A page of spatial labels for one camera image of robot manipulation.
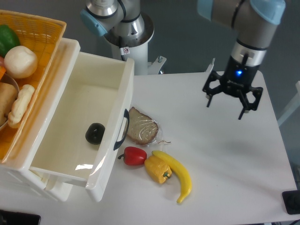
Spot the yellow bell pepper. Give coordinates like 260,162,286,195
144,156,172,184

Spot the orange carrot piece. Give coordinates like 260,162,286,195
0,66,6,80

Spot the black device right edge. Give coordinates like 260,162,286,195
282,190,300,215

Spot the yellow banana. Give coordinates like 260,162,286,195
152,150,193,204

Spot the pale twisted bread roll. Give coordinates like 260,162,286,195
8,84,35,128

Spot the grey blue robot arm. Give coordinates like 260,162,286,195
197,0,286,117

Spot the green bell pepper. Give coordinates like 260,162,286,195
0,24,21,58

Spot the brown bread loaf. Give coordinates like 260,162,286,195
0,82,18,126

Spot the black device bottom left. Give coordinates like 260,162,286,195
0,210,41,225

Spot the white plastic drawer cabinet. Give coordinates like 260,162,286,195
0,38,80,202

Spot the red bell pepper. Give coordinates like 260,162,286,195
117,147,147,166

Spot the dark blue drawer handle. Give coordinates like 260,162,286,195
113,109,130,150

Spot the round white bun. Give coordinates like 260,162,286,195
4,46,38,79

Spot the open white upper drawer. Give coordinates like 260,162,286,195
31,52,135,202

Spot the dark purple mangosteen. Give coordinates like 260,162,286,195
85,123,105,145

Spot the orange plastic basket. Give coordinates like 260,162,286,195
0,9,67,163

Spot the wrapped brown bread slice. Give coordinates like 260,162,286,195
127,107,171,146

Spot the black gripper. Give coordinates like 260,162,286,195
202,55,263,120

